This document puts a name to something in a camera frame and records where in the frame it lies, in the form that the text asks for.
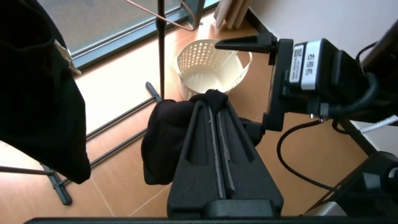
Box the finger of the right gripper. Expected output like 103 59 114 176
215 32 279 54
239 117 267 147

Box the black garment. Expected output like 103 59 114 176
0 0 91 184

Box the beige curtain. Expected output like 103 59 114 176
213 0 250 30

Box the white laundry basket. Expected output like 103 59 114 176
174 39 253 101

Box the black clothes rack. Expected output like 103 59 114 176
0 0 167 206

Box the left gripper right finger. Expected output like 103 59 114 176
216 99 284 218

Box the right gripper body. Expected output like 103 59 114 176
262 38 295 132

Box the window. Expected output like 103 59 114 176
37 0 220 71

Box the pink clothes hanger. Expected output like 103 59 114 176
124 0 198 32

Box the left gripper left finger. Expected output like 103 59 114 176
167 99 226 218

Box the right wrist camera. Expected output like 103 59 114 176
289 38 379 121

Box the black t-shirt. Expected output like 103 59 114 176
141 89 267 186

